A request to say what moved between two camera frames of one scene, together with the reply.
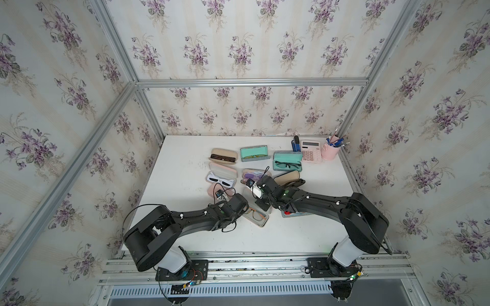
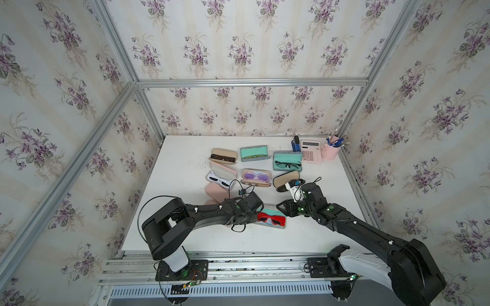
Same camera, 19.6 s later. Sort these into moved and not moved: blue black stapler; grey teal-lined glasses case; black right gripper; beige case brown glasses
Moved: black right gripper
Not moved: blue black stapler; grey teal-lined glasses case; beige case brown glasses
